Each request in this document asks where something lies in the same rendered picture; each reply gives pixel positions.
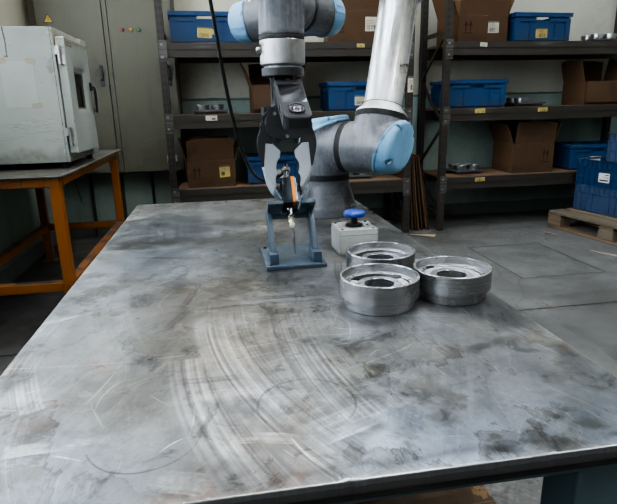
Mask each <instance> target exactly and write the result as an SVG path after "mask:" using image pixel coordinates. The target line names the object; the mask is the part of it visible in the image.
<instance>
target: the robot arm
mask: <svg viewBox="0 0 617 504"><path fill-rule="evenodd" d="M421 1H423V0H380V2H379V8H378V15H377V21H376V28H375V34H374V41H373V47H372V54H371V60H370V66H369V73H368V79H367V86H366V92H365V99H364V103H363V105H361V106H360V107H359V108H357V109H356V113H355V119H354V121H350V119H349V116H348V115H336V116H329V117H321V118H315V119H312V111H311V108H310V105H309V102H308V99H307V96H306V93H305V90H304V87H303V84H302V81H301V79H293V77H300V76H304V68H303V67H302V66H304V65H305V40H304V37H308V36H316V37H318V38H324V37H332V36H334V35H336V34H337V33H338V32H339V31H340V30H341V28H342V26H343V24H344V21H345V14H346V13H345V7H344V4H343V2H342V1H341V0H243V1H241V2H237V3H235V4H233V5H232V7H231V8H230V10H229V14H228V25H229V29H230V31H231V33H232V35H233V36H234V38H235V39H236V40H238V41H239V42H242V43H248V42H251V43H256V42H259V44H260V46H261V47H256V53H261V56H260V65H261V66H262V67H264V68H262V69H261V70H262V77H269V80H270V89H271V105H270V107H261V121H262V124H261V123H260V130H259V133H258V136H257V150H258V154H259V157H260V161H261V164H262V170H263V173H264V177H265V181H266V184H267V187H268V189H269V191H270V192H271V194H272V195H273V194H274V189H277V183H276V177H277V174H278V172H277V168H276V166H277V162H278V160H279V159H280V150H279V149H278V148H277V147H276V146H275V145H274V144H273V142H272V138H275V139H276V143H279V142H280V141H281V139H290V138H291V139H292V140H293V141H294V142H298V145H297V146H296V147H295V148H294V149H293V154H294V158H295V159H296V160H297V163H298V168H297V173H298V175H299V183H298V186H299V193H298V200H299V201H300V200H301V197H302V194H303V192H304V189H305V187H306V188H307V191H306V194H305V197H304V199H309V198H315V199H316V203H315V206H314V209H313V211H314V219H338V218H345V217H344V216H343V212H344V211H345V210H347V209H356V202H355V199H354V196H353V193H352V189H351V186H350V183H349V172H354V173H371V174H376V175H383V174H395V173H398V172H400V171H401V170H402V169H403V168H404V167H405V166H406V164H407V162H408V161H409V158H410V156H411V153H412V150H413V144H414V137H413V135H414V131H413V127H412V125H411V124H410V123H409V122H407V114H406V113H405V112H404V111H403V109H402V104H403V98H404V91H405V85H406V78H407V72H408V66H409V59H410V53H411V46H412V40H413V33H414V27H415V20H416V14H417V8H418V4H419V3H420V2H421ZM298 138H300V139H299V140H298ZM273 196H274V195H273Z"/></svg>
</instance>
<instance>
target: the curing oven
mask: <svg viewBox="0 0 617 504"><path fill-rule="evenodd" d="M93 90H94V97H95V107H96V109H95V107H94V104H93V96H92V91H93ZM95 111H96V113H99V112H98V102H97V93H96V88H95V87H94V86H93V84H92V83H91V81H90V69H89V62H88V57H87V49H86V45H85V42H84V41H82V40H80V39H76V38H74V37H72V36H70V35H68V34H66V33H64V32H62V31H59V30H57V29H55V28H52V27H43V26H0V165H7V164H34V163H61V168H63V169H65V168H70V166H69V162H72V161H74V160H77V159H79V158H82V157H85V156H86V158H87V159H90V158H93V155H92V154H94V153H97V152H99V148H98V146H99V144H98V136H97V128H96V120H95Z"/></svg>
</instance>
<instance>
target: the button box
mask: <svg viewBox="0 0 617 504"><path fill-rule="evenodd" d="M331 236H332V247H333V248H334V249H335V250H336V252H337V253H338V254H339V255H340V256H343V255H346V249H347V248H348V247H349V246H351V245H354V244H358V243H363V242H374V241H378V228H376V227H375V226H374V225H372V224H371V223H370V222H368V221H357V224H351V222H335V223H331Z"/></svg>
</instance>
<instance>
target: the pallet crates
mask: <svg viewBox="0 0 617 504"><path fill-rule="evenodd" d="M608 134H609V140H608V148H607V156H602V157H587V158H577V159H578V165H576V166H577V173H576V182H575V183H574V184H575V190H574V191H575V193H574V202H573V208H566V209H554V210H549V213H548V215H549V216H548V225H547V226H548V227H551V228H555V229H558V230H561V231H565V232H568V233H572V234H575V235H579V236H582V237H586V238H589V239H593V240H596V241H600V242H603V243H607V244H610V245H614V246H617V133H608ZM590 159H600V161H598V160H590ZM570 218H573V219H577V220H578V223H580V224H584V225H588V226H591V227H595V228H599V229H598V234H595V233H591V232H588V231H584V230H580V229H576V228H573V227H569V226H570Z"/></svg>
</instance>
